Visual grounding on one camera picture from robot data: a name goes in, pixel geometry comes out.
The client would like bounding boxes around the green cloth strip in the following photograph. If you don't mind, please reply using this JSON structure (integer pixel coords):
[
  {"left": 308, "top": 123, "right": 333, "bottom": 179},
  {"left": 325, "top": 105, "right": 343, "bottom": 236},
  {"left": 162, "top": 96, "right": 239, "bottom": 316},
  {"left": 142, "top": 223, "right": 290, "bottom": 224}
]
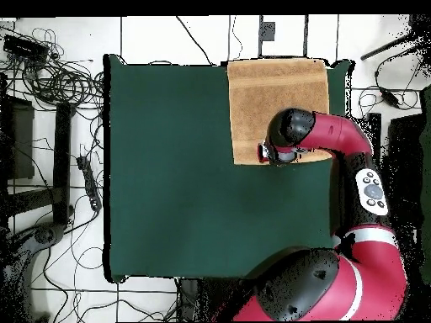
[{"left": 418, "top": 86, "right": 431, "bottom": 283}]

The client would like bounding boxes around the grey square frame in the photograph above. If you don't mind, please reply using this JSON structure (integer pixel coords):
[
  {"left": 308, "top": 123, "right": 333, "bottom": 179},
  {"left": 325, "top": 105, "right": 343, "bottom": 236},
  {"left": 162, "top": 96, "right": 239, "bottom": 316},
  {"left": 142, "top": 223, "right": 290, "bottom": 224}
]
[{"left": 258, "top": 14, "right": 310, "bottom": 59}]

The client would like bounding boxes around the black flat box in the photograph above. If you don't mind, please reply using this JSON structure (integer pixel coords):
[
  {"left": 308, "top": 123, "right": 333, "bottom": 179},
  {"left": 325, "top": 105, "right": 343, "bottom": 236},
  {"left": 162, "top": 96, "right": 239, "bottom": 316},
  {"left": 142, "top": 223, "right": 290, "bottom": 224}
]
[{"left": 3, "top": 34, "right": 51, "bottom": 59}]

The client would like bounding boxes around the orange terry towel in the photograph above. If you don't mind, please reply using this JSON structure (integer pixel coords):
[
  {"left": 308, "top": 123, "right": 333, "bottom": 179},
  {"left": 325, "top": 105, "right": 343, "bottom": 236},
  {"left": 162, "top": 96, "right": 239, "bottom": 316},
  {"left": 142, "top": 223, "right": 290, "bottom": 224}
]
[{"left": 226, "top": 57, "right": 334, "bottom": 166}]

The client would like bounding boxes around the black tripod leg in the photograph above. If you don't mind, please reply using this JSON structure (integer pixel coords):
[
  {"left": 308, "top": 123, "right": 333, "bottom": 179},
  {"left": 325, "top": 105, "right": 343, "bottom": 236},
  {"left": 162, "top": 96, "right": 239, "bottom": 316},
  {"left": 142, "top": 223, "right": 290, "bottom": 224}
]
[{"left": 359, "top": 14, "right": 431, "bottom": 62}]

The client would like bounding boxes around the dark green tablecloth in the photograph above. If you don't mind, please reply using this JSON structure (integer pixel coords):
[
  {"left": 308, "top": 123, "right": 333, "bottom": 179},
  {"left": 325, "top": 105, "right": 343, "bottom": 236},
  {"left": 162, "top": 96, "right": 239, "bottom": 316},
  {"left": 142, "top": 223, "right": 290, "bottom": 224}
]
[{"left": 103, "top": 53, "right": 354, "bottom": 283}]

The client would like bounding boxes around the black power strip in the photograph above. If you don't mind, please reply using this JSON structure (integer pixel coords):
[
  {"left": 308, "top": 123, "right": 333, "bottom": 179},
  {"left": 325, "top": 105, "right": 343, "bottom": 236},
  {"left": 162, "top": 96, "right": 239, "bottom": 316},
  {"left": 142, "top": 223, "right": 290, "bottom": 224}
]
[{"left": 76, "top": 155, "right": 103, "bottom": 212}]

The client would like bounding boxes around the black diagonal cable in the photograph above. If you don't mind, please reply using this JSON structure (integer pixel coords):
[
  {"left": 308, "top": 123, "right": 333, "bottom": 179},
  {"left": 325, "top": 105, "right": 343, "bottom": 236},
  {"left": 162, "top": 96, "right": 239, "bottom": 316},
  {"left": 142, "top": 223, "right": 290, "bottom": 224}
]
[{"left": 175, "top": 15, "right": 214, "bottom": 66}]

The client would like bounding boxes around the black cable tangle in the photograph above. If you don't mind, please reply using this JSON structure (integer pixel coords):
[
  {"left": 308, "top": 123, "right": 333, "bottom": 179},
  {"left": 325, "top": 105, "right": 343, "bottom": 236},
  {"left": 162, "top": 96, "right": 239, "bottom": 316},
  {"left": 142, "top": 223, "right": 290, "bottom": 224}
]
[
  {"left": 349, "top": 86, "right": 423, "bottom": 115},
  {"left": 4, "top": 27, "right": 104, "bottom": 109}
]

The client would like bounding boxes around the black stand base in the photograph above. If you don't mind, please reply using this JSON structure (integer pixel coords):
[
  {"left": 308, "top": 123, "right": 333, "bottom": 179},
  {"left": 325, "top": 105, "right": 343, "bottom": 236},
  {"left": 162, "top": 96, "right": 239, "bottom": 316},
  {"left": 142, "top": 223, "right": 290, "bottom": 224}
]
[{"left": 0, "top": 221, "right": 66, "bottom": 323}]

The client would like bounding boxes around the black square panel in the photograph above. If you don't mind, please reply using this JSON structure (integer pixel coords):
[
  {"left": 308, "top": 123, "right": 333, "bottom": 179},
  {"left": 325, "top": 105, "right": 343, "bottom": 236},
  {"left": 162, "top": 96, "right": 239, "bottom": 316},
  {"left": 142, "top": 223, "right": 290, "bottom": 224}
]
[
  {"left": 0, "top": 95, "right": 35, "bottom": 180},
  {"left": 385, "top": 113, "right": 426, "bottom": 204}
]

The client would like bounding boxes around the black power adapter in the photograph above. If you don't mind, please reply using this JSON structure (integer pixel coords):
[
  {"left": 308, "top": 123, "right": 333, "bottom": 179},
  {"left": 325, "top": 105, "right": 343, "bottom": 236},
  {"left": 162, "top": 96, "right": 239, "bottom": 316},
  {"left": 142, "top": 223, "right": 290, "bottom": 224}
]
[{"left": 380, "top": 88, "right": 402, "bottom": 109}]

